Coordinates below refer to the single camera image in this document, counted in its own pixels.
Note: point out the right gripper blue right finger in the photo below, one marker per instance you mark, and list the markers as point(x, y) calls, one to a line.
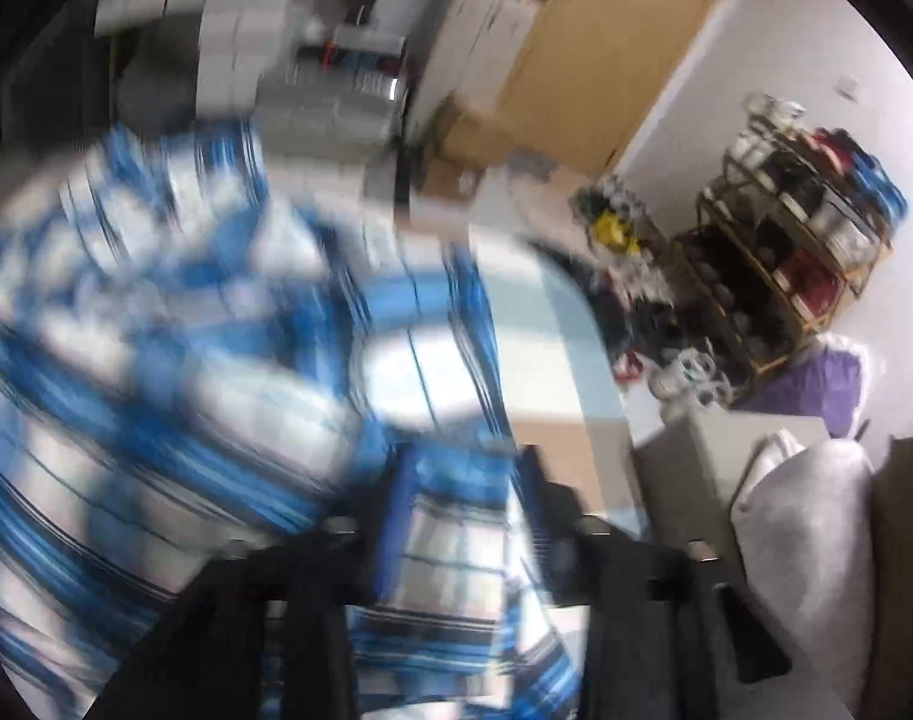
point(552, 512)

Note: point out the cardboard box on floor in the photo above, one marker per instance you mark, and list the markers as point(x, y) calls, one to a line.
point(459, 147)

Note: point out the blue white plaid shirt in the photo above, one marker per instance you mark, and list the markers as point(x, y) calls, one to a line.
point(192, 361)

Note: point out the white drawer desk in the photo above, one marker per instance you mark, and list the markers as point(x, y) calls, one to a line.
point(236, 42)

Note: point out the wooden door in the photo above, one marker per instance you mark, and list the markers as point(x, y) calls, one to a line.
point(590, 71)

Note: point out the black red box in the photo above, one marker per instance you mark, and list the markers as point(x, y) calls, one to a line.
point(361, 48)

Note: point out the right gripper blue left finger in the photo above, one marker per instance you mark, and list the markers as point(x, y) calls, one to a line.
point(386, 520)

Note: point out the shoes on floor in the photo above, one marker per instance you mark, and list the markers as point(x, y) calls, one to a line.
point(612, 216)

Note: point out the grey pillow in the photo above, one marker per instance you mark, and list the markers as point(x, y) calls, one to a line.
point(803, 525)

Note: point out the wooden shoe rack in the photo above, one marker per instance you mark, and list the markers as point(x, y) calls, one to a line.
point(786, 237)

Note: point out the checked bed sheet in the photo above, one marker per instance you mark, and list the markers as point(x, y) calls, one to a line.
point(561, 389)

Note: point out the silver aluminium suitcase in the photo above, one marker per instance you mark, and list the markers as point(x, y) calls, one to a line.
point(351, 116)

